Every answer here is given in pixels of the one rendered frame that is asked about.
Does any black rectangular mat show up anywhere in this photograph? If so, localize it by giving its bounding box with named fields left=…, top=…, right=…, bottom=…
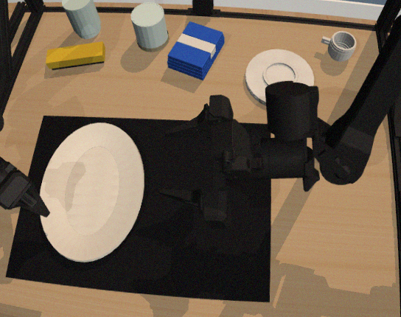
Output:
left=6, top=116, right=271, bottom=302

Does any cream oval platter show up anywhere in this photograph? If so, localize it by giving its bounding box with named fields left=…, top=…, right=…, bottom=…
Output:
left=40, top=123, right=144, bottom=262

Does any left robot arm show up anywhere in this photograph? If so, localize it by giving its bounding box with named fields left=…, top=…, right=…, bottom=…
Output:
left=210, top=15, right=401, bottom=192

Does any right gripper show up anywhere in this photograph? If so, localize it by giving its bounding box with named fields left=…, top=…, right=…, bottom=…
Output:
left=0, top=156, right=50, bottom=217

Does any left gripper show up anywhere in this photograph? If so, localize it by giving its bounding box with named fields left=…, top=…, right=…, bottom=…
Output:
left=158, top=95, right=271, bottom=229

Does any yellow rectangular block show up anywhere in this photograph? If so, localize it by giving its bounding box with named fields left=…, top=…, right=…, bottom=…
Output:
left=46, top=41, right=105, bottom=70

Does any grey cup with handle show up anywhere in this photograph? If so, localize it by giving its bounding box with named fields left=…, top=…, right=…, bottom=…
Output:
left=321, top=31, right=356, bottom=62

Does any white round saucer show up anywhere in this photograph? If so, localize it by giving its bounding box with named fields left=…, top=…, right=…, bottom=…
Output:
left=245, top=49, right=314, bottom=106

